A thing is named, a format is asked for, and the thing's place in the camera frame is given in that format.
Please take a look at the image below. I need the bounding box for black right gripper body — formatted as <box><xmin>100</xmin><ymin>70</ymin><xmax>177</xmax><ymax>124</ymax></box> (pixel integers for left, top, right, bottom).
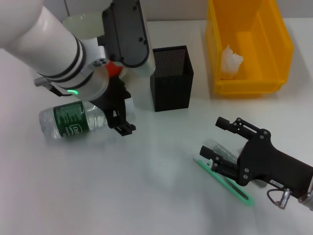
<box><xmin>236</xmin><ymin>128</ymin><xmax>313</xmax><ymax>200</ymax></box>

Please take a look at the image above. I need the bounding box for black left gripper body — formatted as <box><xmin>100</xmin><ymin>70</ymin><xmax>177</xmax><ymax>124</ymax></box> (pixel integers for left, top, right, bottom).
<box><xmin>93</xmin><ymin>77</ymin><xmax>133</xmax><ymax>118</ymax></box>

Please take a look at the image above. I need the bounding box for mint green utility knife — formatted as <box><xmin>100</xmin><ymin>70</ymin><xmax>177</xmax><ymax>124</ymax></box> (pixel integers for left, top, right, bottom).
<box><xmin>193</xmin><ymin>156</ymin><xmax>255</xmax><ymax>208</ymax></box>

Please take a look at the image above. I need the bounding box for white paper ball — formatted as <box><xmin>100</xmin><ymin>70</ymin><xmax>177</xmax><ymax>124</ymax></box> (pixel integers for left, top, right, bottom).
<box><xmin>221</xmin><ymin>45</ymin><xmax>245</xmax><ymax>80</ymax></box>

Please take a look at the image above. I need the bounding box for yellow plastic storage bin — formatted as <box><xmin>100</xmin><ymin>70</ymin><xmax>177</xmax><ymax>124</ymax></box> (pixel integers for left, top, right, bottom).
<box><xmin>204</xmin><ymin>0</ymin><xmax>294</xmax><ymax>98</ymax></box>

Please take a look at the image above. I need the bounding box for left arm gripper cable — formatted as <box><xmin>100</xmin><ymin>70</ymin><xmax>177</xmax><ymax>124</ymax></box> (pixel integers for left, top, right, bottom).
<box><xmin>34</xmin><ymin>77</ymin><xmax>64</xmax><ymax>97</ymax></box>

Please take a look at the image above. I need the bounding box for clear water bottle green label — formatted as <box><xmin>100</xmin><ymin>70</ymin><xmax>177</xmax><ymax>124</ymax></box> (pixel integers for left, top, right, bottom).
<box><xmin>38</xmin><ymin>100</ymin><xmax>135</xmax><ymax>142</ymax></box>

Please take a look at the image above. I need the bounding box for black mesh pen holder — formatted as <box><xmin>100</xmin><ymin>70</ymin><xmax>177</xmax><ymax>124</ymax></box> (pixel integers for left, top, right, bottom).
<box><xmin>149</xmin><ymin>45</ymin><xmax>195</xmax><ymax>113</ymax></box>

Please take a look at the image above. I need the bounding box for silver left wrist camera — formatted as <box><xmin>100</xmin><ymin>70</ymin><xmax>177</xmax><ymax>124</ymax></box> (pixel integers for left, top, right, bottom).
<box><xmin>102</xmin><ymin>0</ymin><xmax>150</xmax><ymax>69</ymax></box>

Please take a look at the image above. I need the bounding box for pale green glass fruit plate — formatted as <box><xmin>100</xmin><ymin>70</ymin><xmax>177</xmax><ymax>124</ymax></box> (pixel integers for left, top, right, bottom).
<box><xmin>62</xmin><ymin>13</ymin><xmax>157</xmax><ymax>79</ymax></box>

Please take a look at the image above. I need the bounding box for red-orange fruit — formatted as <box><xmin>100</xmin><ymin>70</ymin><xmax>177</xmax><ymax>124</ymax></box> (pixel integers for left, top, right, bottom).
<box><xmin>106</xmin><ymin>61</ymin><xmax>124</xmax><ymax>78</ymax></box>

